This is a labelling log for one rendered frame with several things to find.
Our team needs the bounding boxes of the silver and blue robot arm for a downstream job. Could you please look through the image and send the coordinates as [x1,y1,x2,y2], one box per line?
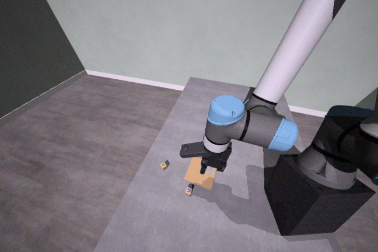
[180,0,378,190]

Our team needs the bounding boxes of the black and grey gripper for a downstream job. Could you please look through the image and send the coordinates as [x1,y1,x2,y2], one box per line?
[200,142,232,175]

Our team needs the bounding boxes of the peach flat mat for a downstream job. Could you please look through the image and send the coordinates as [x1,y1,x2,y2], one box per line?
[184,157,215,190]

